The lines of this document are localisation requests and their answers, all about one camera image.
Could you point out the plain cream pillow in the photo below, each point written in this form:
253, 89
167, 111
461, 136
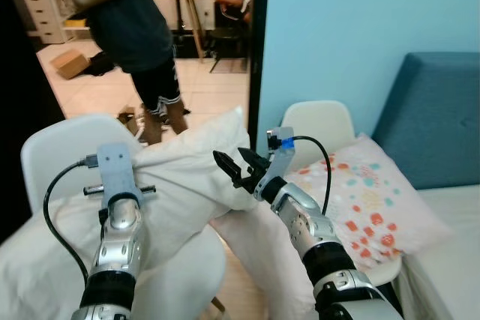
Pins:
187, 177

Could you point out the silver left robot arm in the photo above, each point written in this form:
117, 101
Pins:
120, 252

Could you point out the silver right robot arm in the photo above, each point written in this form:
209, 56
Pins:
315, 237

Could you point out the white plastic chair wooden legs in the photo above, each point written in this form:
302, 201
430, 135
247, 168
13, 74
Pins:
319, 121

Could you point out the pink floral print pillow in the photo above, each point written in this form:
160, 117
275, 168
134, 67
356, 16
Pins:
382, 200

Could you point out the small cardboard box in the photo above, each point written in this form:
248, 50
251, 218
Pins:
129, 116

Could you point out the black door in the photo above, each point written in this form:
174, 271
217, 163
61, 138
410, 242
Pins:
15, 110

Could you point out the large cardboard box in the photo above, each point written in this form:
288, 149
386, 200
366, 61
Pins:
70, 64

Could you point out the black stool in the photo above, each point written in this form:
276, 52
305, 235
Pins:
225, 35

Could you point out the person in dark shirt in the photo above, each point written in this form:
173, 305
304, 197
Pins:
127, 20

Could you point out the white drawer cabinet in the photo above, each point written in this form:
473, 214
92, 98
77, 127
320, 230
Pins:
45, 5

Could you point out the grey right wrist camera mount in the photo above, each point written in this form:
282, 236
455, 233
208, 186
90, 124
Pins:
280, 159

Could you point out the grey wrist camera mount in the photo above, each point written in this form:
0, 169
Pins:
280, 159
118, 166

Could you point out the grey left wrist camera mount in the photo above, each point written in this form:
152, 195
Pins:
118, 166

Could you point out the black door frame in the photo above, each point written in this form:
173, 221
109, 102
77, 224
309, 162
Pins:
259, 50

